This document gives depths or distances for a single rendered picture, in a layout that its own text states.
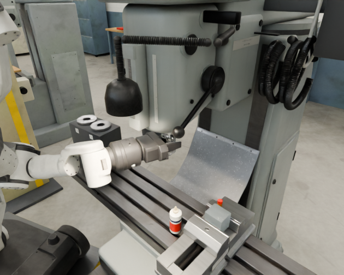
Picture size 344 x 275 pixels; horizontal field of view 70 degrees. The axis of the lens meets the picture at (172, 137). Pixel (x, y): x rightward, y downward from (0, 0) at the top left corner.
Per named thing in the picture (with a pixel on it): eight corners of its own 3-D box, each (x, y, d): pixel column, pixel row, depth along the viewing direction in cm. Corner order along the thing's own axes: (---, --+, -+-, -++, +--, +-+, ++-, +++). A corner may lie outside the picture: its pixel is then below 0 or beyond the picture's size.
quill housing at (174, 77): (173, 147, 63) (173, 4, 47) (123, 122, 75) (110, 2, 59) (215, 122, 75) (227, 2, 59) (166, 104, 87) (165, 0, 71)
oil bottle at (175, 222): (176, 236, 83) (176, 213, 78) (167, 229, 86) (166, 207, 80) (183, 229, 86) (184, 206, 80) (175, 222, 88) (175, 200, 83)
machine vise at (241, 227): (191, 309, 64) (193, 285, 59) (153, 270, 73) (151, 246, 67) (255, 228, 86) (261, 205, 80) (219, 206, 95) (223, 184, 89)
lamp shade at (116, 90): (99, 114, 47) (94, 83, 43) (115, 101, 53) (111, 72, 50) (136, 118, 45) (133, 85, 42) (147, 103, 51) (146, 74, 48)
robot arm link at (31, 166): (72, 182, 73) (24, 185, 80) (76, 149, 77) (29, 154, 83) (43, 177, 64) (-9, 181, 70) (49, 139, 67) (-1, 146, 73)
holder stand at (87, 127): (105, 172, 113) (99, 133, 103) (76, 155, 124) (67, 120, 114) (124, 159, 122) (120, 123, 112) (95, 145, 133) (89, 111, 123)
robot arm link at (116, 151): (124, 141, 67) (81, 151, 62) (131, 178, 69) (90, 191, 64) (113, 137, 77) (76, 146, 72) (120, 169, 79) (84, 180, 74)
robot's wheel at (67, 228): (58, 250, 139) (49, 226, 128) (64, 243, 143) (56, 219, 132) (87, 263, 132) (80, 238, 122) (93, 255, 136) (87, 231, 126)
